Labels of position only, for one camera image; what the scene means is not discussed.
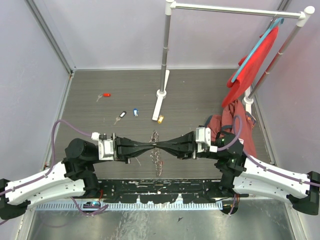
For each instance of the blue key tag with key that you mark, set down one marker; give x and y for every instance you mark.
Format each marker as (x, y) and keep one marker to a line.
(135, 112)

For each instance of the white slotted cable duct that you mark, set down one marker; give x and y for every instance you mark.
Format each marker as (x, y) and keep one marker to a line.
(68, 205)

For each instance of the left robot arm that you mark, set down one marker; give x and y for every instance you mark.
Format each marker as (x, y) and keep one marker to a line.
(72, 177)

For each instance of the key with small red tag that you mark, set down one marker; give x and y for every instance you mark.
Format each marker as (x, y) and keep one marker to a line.
(103, 95)

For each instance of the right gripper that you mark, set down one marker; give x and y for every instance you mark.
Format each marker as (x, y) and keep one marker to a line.
(182, 152)

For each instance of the key with black tag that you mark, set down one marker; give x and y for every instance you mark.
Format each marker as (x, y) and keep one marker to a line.
(119, 117)

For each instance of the red cloth on hanger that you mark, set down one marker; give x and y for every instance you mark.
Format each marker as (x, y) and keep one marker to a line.
(251, 69)

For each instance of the blue clothes hanger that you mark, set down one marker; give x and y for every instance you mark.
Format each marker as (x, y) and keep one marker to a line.
(276, 23)

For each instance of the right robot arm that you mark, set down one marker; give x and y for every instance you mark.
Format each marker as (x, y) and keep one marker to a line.
(244, 174)

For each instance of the white clothes rack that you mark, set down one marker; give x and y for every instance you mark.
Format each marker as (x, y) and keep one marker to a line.
(215, 33)

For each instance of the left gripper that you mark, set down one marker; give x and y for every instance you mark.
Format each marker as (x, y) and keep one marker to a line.
(127, 148)

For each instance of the metal disc keyring organizer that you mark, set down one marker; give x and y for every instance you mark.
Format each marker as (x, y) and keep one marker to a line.
(156, 155)

